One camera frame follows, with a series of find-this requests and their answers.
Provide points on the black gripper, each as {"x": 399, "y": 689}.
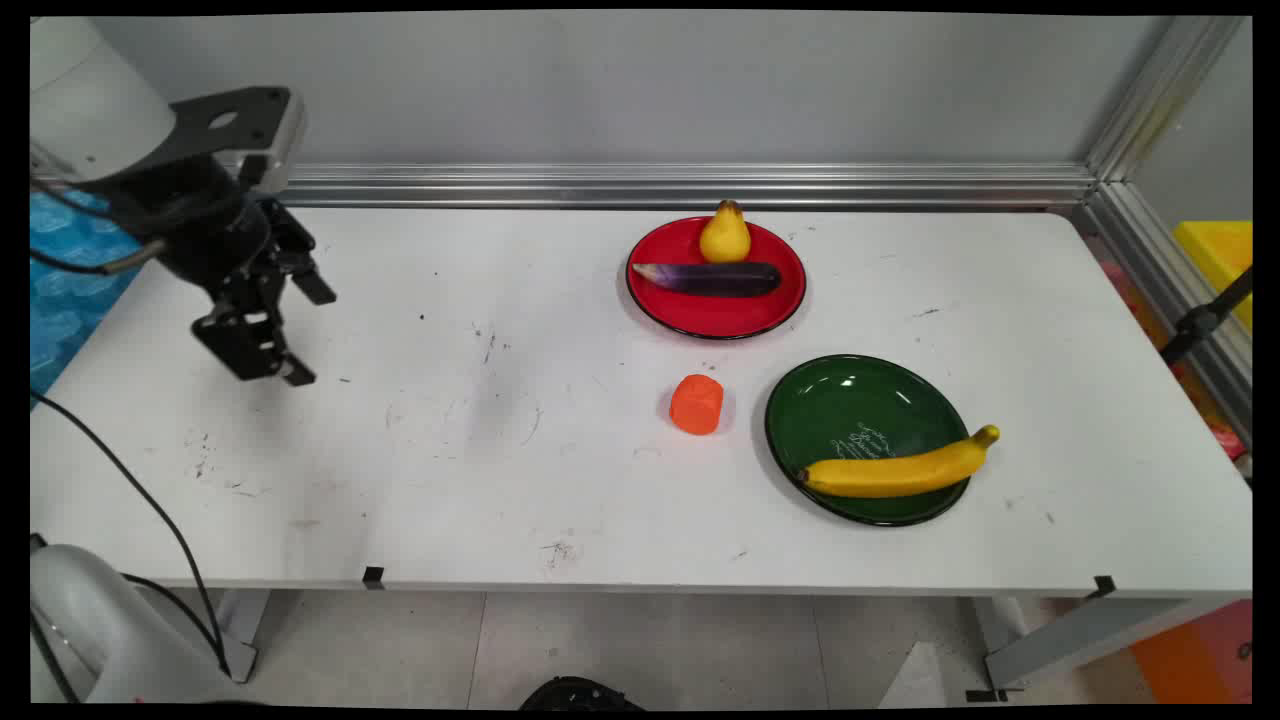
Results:
{"x": 200, "y": 225}

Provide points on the purple eggplant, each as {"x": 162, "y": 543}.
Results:
{"x": 710, "y": 279}

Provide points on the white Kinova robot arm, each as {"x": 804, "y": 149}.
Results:
{"x": 95, "y": 110}

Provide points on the blue patterned cloth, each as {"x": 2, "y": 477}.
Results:
{"x": 65, "y": 270}

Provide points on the black tape marker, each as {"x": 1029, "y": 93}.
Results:
{"x": 373, "y": 577}
{"x": 1104, "y": 587}

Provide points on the grey table leg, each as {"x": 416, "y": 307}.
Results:
{"x": 1080, "y": 640}
{"x": 240, "y": 630}

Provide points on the orange cube-shaped toy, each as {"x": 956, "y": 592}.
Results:
{"x": 696, "y": 404}

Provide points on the red round plate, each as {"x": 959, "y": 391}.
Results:
{"x": 715, "y": 305}

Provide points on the yellow pear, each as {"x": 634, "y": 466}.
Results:
{"x": 724, "y": 238}

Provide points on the black round floor object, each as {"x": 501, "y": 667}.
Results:
{"x": 580, "y": 695}

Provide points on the green round plate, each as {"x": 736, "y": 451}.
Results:
{"x": 850, "y": 420}

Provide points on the yellow banana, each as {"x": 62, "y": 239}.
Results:
{"x": 890, "y": 473}

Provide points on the black stand clamp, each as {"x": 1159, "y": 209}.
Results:
{"x": 1200, "y": 322}

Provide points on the yellow plastic box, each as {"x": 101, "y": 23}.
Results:
{"x": 1222, "y": 260}

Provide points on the orange box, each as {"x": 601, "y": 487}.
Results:
{"x": 1195, "y": 655}

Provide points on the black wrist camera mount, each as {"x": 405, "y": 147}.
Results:
{"x": 240, "y": 120}

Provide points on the horizontal aluminium frame rail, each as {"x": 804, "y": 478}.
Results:
{"x": 700, "y": 185}

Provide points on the slanted aluminium frame rail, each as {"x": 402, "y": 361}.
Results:
{"x": 1170, "y": 280}

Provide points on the vertical aluminium frame post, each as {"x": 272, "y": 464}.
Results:
{"x": 1160, "y": 95}

